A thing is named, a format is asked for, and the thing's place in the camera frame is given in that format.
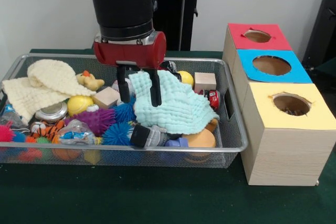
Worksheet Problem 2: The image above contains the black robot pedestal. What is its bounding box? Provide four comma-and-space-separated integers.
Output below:
150, 0, 212, 51

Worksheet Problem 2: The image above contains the yellow ball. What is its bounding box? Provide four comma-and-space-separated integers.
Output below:
177, 71, 195, 88
67, 95, 96, 117

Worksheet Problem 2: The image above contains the black chair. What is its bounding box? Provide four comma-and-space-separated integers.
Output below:
303, 0, 336, 72

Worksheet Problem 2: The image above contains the wooden box with three holes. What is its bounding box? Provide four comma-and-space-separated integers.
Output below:
223, 23, 336, 187

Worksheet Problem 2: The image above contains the small wooden cube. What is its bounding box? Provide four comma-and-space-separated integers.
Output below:
194, 72, 217, 92

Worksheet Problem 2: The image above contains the pink spiky ball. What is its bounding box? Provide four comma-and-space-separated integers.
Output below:
0, 123, 17, 143

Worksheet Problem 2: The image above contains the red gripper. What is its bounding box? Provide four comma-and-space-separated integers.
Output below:
93, 31, 167, 108

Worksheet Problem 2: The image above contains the peach orange ball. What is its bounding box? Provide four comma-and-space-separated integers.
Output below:
183, 129, 217, 151

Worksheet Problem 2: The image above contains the cream yellow cloth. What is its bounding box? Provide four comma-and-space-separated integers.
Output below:
3, 59, 97, 121

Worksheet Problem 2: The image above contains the yellow rubber duck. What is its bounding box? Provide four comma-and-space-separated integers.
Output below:
77, 70, 105, 92

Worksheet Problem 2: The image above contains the multicolour cartoon print cloth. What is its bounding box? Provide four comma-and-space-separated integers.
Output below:
278, 106, 305, 116

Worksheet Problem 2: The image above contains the shallow clear mesh bin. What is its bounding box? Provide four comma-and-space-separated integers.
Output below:
0, 52, 249, 169

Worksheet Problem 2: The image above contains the mint green cloth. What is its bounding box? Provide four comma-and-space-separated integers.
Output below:
129, 70, 221, 135

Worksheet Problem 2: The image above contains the clear blue plastic packet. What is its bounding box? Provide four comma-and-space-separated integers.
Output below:
58, 120, 98, 146

